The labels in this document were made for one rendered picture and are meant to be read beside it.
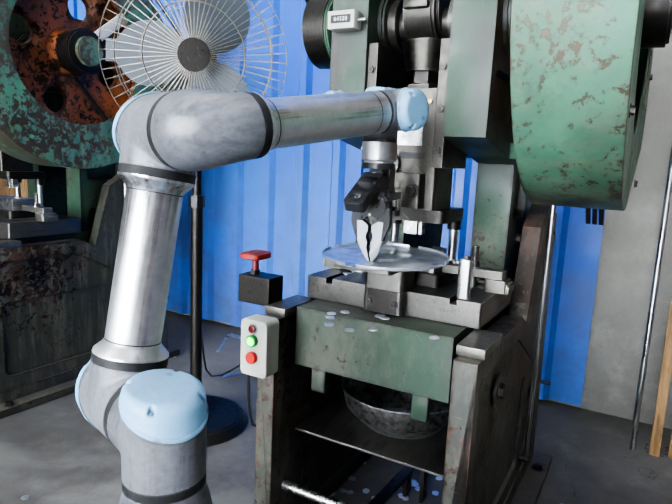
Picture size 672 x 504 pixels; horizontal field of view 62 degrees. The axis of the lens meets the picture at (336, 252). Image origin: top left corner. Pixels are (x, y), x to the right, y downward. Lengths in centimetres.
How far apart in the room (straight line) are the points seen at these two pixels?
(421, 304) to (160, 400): 70
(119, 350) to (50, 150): 138
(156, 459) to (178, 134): 43
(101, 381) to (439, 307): 73
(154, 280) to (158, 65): 114
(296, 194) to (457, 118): 175
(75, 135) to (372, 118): 148
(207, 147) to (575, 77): 58
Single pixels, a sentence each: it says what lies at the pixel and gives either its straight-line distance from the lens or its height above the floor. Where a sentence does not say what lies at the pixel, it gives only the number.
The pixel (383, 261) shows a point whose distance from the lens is 123.
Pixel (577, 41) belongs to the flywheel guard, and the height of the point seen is 119.
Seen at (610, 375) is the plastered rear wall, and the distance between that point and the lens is 263.
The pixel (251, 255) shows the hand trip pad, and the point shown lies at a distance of 139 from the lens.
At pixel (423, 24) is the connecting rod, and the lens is 141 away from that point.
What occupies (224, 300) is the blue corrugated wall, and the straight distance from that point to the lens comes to 335.
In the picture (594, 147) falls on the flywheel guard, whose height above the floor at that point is 104.
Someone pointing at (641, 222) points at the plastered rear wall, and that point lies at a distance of 250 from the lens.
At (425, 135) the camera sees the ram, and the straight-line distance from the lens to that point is 135.
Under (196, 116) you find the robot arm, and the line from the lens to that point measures 79.
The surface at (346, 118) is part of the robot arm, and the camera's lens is 92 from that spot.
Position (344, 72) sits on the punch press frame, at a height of 120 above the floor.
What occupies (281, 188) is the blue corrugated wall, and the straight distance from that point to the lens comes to 301.
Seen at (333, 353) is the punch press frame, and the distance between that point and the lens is 134.
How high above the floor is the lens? 100
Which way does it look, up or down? 10 degrees down
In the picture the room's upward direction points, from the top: 3 degrees clockwise
